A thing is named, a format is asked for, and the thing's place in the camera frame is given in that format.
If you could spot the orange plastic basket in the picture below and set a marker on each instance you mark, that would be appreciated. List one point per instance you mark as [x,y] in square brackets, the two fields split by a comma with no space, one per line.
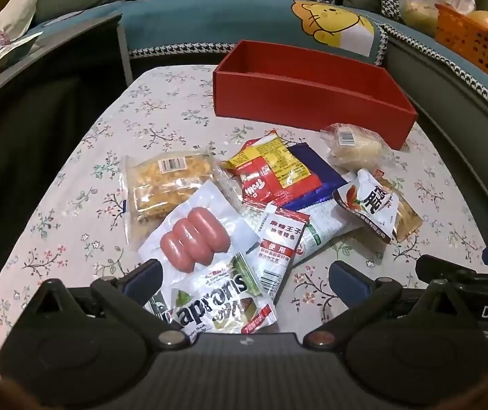
[470,47]

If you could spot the white paper sheet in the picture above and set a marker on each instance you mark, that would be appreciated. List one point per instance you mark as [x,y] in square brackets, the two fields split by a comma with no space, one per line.
[0,57]

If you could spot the teal lion sofa cover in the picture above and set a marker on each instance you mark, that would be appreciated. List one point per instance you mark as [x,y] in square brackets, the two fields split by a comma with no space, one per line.
[184,21]

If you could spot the clear round bun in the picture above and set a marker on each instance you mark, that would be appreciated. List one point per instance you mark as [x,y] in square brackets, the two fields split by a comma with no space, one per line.
[355,149]

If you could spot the white snack packet red print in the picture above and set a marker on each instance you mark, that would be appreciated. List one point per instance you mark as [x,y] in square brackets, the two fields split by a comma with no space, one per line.
[368,205]

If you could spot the teal houndstooth trim sofa cover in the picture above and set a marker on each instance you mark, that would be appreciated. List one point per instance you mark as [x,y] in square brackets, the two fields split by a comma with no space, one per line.
[417,34]

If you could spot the floral tablecloth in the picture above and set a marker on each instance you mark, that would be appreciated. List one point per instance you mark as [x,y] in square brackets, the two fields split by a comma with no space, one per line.
[77,222]

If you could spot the white green pouch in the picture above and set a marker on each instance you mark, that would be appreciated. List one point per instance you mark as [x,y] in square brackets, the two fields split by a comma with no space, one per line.
[325,227]

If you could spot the green white wafer packet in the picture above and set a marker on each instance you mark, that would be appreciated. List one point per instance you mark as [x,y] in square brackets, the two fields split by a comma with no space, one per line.
[218,303]

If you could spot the red cardboard box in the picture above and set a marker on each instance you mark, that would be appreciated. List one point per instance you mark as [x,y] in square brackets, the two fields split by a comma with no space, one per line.
[295,98]

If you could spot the red yellow snack packet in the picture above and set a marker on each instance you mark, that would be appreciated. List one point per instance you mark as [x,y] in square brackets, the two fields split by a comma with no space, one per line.
[278,166]

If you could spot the plastic bag with fruit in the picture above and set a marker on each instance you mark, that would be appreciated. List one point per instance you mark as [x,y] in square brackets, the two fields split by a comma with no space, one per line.
[417,8]

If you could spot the gold foil packet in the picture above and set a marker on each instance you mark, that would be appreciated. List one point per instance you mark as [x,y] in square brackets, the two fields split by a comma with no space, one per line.
[407,221]

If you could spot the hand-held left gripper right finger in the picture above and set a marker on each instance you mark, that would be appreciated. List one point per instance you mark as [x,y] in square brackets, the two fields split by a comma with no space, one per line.
[347,276]

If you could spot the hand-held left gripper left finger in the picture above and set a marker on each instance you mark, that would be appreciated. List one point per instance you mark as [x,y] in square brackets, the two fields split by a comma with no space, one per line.
[143,274]

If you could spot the white red spicy strip packet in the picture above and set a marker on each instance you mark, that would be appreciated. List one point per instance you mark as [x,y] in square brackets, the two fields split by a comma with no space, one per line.
[278,243]

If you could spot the pink sausage packet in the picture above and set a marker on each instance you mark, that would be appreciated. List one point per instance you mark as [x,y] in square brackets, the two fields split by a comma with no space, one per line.
[197,230]

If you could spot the small white red sachet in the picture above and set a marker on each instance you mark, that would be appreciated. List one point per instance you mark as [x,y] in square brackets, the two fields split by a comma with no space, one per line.
[261,317]

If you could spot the blue foil packet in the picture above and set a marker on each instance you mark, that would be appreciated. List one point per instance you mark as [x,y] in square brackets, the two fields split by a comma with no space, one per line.
[318,173]

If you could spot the clear crispy cake packet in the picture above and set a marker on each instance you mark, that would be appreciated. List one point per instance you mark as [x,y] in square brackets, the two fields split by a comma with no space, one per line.
[167,183]

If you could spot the dark side table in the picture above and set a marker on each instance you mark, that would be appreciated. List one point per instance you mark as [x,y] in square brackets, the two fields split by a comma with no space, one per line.
[55,59]

